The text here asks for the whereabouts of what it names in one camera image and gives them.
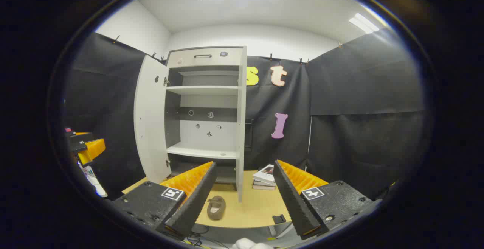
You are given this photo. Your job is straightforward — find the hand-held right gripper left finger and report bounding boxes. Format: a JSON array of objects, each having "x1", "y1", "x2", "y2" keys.
[{"x1": 112, "y1": 161, "x2": 218, "y2": 239}]

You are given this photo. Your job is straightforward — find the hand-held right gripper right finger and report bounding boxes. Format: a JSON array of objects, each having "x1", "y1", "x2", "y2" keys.
[{"x1": 273, "y1": 160, "x2": 375, "y2": 241}]

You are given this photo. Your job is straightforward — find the brown fuzzy shoe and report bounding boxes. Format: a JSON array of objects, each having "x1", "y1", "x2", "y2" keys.
[{"x1": 206, "y1": 196, "x2": 226, "y2": 220}]

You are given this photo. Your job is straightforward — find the white cabinet door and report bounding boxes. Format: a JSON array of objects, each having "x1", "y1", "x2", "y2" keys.
[
  {"x1": 134, "y1": 55, "x2": 171, "y2": 184},
  {"x1": 235, "y1": 46, "x2": 248, "y2": 203}
]

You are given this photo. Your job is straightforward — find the white shoe cabinet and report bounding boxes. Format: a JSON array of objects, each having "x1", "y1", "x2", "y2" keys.
[{"x1": 134, "y1": 46, "x2": 248, "y2": 203}]

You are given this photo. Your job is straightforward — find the white cabinet drawer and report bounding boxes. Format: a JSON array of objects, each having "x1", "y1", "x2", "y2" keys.
[{"x1": 166, "y1": 47, "x2": 243, "y2": 68}]

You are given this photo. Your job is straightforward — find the white board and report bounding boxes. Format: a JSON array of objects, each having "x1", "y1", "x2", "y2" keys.
[{"x1": 78, "y1": 161, "x2": 108, "y2": 198}]

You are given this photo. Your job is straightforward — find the white cloth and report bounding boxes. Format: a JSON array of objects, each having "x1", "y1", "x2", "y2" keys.
[{"x1": 231, "y1": 238, "x2": 273, "y2": 249}]

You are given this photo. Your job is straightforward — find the black backdrop cloth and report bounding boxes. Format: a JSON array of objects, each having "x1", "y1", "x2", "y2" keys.
[{"x1": 64, "y1": 28, "x2": 426, "y2": 200}]

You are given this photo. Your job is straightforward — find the small ceiling light panel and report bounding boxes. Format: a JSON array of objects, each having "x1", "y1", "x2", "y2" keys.
[{"x1": 349, "y1": 12, "x2": 380, "y2": 34}]

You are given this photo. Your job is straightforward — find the black cables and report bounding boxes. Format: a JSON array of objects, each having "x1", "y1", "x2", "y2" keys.
[{"x1": 185, "y1": 224, "x2": 227, "y2": 248}]

